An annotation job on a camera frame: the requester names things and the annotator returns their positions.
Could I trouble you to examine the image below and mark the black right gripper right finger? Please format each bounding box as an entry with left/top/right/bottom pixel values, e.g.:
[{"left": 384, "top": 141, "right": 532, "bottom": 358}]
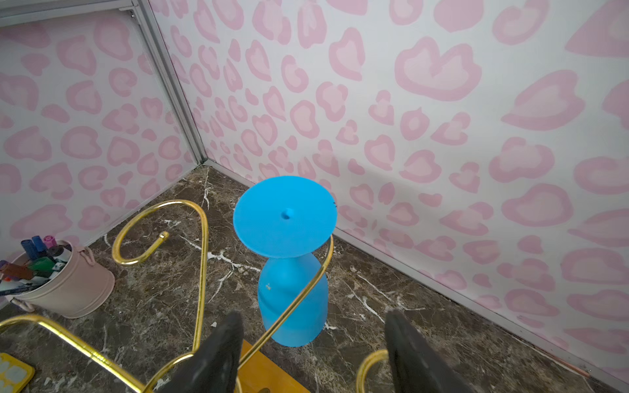
[{"left": 385, "top": 311, "right": 472, "bottom": 393}]

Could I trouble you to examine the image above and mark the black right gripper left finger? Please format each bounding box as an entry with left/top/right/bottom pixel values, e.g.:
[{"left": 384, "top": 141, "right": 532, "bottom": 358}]
[{"left": 159, "top": 311, "right": 243, "bottom": 393}]

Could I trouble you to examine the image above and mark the gold wire rack wooden base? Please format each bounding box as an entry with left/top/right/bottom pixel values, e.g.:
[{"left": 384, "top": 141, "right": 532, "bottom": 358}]
[{"left": 0, "top": 198, "right": 394, "bottom": 393}]

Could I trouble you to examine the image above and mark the blue wine glass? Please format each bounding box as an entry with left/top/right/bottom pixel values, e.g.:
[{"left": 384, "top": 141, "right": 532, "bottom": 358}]
[{"left": 234, "top": 176, "right": 337, "bottom": 328}]

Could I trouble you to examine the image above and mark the pink pen holder cup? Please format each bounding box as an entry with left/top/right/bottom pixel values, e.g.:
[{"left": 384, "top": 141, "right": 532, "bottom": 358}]
[{"left": 1, "top": 235, "right": 115, "bottom": 319}]

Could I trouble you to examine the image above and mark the yellow calculator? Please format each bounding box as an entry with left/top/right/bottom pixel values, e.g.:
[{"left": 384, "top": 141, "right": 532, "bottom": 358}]
[{"left": 0, "top": 353, "right": 35, "bottom": 393}]

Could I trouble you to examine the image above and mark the aluminium frame strut left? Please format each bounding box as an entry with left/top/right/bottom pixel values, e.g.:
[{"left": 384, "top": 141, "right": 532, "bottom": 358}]
[{"left": 1, "top": 0, "right": 208, "bottom": 165}]

